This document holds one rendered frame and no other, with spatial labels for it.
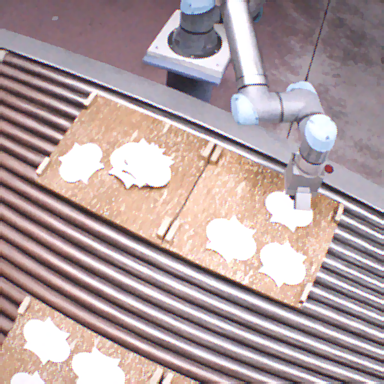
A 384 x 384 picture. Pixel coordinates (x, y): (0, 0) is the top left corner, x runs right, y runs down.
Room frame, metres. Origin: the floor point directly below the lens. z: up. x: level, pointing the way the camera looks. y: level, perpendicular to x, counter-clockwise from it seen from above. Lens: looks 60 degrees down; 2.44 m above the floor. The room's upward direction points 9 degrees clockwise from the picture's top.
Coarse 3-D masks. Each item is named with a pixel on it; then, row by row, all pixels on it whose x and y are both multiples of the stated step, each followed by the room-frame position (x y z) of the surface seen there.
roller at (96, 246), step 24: (0, 192) 0.76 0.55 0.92; (48, 216) 0.71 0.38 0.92; (72, 240) 0.66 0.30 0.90; (96, 240) 0.67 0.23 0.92; (120, 264) 0.62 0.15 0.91; (144, 264) 0.63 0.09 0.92; (168, 288) 0.58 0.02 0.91; (192, 288) 0.58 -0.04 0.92; (216, 312) 0.53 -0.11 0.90; (240, 312) 0.53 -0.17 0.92; (288, 336) 0.48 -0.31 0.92; (336, 360) 0.42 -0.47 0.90; (360, 360) 0.41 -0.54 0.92
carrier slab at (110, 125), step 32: (96, 128) 1.01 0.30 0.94; (128, 128) 1.03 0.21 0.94; (160, 128) 1.04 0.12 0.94; (192, 160) 0.95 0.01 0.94; (64, 192) 0.79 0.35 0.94; (96, 192) 0.80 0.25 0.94; (128, 192) 0.82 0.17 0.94; (160, 192) 0.84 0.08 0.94; (128, 224) 0.73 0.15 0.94; (160, 224) 0.74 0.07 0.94
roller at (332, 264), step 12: (0, 108) 1.06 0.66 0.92; (12, 120) 1.02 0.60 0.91; (24, 120) 1.02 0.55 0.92; (36, 120) 1.03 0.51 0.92; (36, 132) 0.99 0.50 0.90; (48, 132) 0.99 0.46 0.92; (60, 132) 0.99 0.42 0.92; (324, 264) 0.70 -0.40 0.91; (336, 264) 0.71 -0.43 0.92; (348, 264) 0.71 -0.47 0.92; (348, 276) 0.68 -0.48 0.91; (360, 276) 0.68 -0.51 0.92; (372, 276) 0.68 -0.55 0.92; (372, 288) 0.65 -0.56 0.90
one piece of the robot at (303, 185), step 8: (288, 168) 0.86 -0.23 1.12; (296, 168) 0.82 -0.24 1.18; (288, 176) 0.83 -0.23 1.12; (296, 176) 0.81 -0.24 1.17; (304, 176) 0.81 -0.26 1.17; (312, 176) 0.81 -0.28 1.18; (320, 176) 0.82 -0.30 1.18; (288, 184) 0.81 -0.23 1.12; (296, 184) 0.81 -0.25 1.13; (304, 184) 0.81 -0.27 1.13; (312, 184) 0.81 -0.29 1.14; (320, 184) 0.82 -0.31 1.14; (288, 192) 0.81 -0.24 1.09; (296, 192) 0.80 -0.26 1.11; (304, 192) 0.80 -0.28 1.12; (312, 192) 0.82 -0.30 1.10; (296, 200) 0.78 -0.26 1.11; (304, 200) 0.78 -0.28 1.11; (296, 208) 0.76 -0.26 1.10; (304, 208) 0.76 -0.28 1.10
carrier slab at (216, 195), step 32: (224, 160) 0.97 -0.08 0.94; (192, 192) 0.85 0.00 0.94; (224, 192) 0.87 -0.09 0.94; (256, 192) 0.88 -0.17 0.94; (192, 224) 0.76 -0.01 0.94; (256, 224) 0.79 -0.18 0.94; (320, 224) 0.81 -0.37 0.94; (192, 256) 0.67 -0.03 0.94; (256, 256) 0.69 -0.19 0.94; (320, 256) 0.72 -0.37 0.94; (256, 288) 0.60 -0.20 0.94; (288, 288) 0.61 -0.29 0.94
